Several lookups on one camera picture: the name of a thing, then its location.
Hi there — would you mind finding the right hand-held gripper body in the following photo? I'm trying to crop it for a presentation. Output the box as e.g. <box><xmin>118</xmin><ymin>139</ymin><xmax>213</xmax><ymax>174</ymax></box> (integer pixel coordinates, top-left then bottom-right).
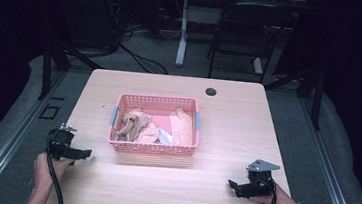
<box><xmin>242</xmin><ymin>157</ymin><xmax>282</xmax><ymax>202</ymax></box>

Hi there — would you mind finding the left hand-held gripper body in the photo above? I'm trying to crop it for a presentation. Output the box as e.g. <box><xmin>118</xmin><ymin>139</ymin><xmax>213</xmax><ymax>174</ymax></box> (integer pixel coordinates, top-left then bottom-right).
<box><xmin>45</xmin><ymin>121</ymin><xmax>84</xmax><ymax>164</ymax></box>

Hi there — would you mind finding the person's right hand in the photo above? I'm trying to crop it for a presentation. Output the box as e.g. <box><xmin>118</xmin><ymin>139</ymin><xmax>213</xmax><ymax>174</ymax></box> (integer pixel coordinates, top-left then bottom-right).
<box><xmin>249</xmin><ymin>181</ymin><xmax>299</xmax><ymax>204</ymax></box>

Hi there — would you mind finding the person's left hand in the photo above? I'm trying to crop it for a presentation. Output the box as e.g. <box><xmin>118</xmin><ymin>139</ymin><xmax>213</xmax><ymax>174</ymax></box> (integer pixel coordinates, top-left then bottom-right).
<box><xmin>30</xmin><ymin>150</ymin><xmax>76</xmax><ymax>194</ymax></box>

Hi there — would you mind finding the tan crumpled stocking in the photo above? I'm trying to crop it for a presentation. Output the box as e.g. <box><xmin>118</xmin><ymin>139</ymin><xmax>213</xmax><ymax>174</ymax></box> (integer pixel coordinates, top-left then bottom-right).
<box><xmin>114</xmin><ymin>106</ymin><xmax>153</xmax><ymax>144</ymax></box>

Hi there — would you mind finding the pink plastic basket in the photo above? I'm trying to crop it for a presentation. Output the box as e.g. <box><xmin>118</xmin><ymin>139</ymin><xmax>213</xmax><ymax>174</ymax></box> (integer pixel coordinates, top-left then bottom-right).
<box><xmin>106</xmin><ymin>89</ymin><xmax>204</xmax><ymax>161</ymax></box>

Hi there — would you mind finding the peach crumpled cloth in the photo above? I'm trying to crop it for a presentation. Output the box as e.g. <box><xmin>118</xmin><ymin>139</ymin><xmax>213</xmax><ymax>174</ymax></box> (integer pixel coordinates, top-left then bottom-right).
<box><xmin>136</xmin><ymin>123</ymin><xmax>162</xmax><ymax>146</ymax></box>

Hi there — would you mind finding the black metal stand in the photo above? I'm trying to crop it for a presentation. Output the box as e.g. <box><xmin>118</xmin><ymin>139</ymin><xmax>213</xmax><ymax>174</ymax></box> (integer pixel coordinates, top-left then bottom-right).
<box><xmin>260</xmin><ymin>61</ymin><xmax>328</xmax><ymax>132</ymax></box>
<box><xmin>37</xmin><ymin>0</ymin><xmax>110</xmax><ymax>106</ymax></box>

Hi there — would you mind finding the orange folded cloth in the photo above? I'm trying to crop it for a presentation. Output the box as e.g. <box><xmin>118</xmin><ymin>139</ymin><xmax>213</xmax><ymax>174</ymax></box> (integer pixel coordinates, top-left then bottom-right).
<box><xmin>165</xmin><ymin>105</ymin><xmax>196</xmax><ymax>148</ymax></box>

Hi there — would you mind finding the white crumpled cloth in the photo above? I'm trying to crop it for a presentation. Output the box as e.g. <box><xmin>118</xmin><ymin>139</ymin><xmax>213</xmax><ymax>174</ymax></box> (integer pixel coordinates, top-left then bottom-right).
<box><xmin>156</xmin><ymin>127</ymin><xmax>176</xmax><ymax>147</ymax></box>

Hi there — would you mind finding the white desk foot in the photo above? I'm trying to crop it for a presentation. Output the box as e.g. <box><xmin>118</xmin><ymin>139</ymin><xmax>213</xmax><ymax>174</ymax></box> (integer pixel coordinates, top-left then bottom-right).
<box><xmin>251</xmin><ymin>56</ymin><xmax>266</xmax><ymax>76</ymax></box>

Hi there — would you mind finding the black folding chair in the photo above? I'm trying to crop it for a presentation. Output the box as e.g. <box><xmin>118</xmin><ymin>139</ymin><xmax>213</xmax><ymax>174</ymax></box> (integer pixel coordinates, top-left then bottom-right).
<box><xmin>204</xmin><ymin>0</ymin><xmax>297</xmax><ymax>87</ymax></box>

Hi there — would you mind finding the white desk leg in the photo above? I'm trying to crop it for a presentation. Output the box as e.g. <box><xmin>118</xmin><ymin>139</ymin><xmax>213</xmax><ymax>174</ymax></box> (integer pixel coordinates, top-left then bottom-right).
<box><xmin>174</xmin><ymin>0</ymin><xmax>193</xmax><ymax>68</ymax></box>

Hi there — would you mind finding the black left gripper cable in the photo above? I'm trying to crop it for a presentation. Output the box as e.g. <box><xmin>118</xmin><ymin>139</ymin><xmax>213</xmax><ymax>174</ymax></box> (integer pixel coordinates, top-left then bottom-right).
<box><xmin>40</xmin><ymin>132</ymin><xmax>73</xmax><ymax>204</ymax></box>

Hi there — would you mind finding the grey metal floor rail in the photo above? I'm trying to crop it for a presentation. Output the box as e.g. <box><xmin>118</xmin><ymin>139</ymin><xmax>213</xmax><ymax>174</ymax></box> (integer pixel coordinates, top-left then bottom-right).
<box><xmin>0</xmin><ymin>64</ymin><xmax>69</xmax><ymax>204</ymax></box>
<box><xmin>288</xmin><ymin>92</ymin><xmax>362</xmax><ymax>204</ymax></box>

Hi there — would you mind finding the bundle of black floor cables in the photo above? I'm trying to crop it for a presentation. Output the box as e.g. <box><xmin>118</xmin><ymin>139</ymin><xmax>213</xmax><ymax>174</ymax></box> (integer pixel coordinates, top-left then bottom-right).
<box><xmin>96</xmin><ymin>0</ymin><xmax>177</xmax><ymax>77</ymax></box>

